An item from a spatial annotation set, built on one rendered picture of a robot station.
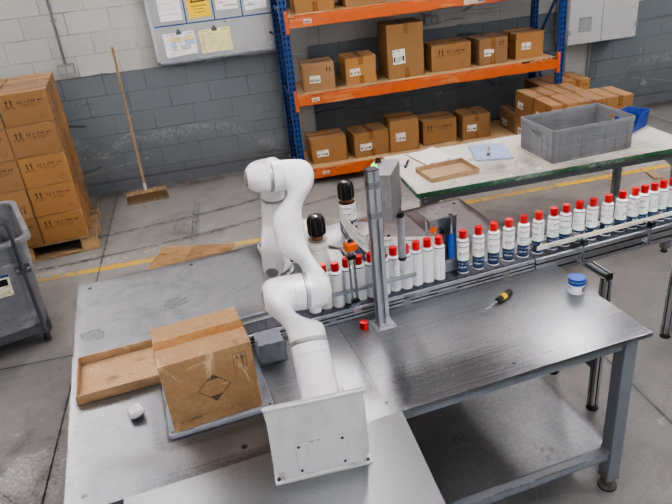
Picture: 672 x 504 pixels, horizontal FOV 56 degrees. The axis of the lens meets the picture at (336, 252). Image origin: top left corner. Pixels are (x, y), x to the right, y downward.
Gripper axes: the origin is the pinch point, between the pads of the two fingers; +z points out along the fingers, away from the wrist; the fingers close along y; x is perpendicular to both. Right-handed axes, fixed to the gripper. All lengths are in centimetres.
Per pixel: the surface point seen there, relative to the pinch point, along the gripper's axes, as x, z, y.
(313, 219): -21.9, -16.4, 25.1
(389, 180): -49, -36, -18
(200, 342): 35, -32, -38
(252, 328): 22.9, -1.6, -0.6
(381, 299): -26.9, 7.8, -16.8
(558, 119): -212, 76, 144
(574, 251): -116, 50, -6
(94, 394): 82, -21, -13
